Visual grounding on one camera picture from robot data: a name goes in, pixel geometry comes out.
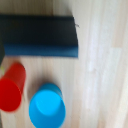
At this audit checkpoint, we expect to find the dark blue flat box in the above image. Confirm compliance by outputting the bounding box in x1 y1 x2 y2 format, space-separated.
0 13 80 59

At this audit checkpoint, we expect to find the blue cup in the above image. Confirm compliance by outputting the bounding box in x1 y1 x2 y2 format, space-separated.
28 82 67 128

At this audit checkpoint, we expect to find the red plastic cup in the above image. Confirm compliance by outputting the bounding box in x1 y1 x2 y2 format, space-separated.
0 62 27 113

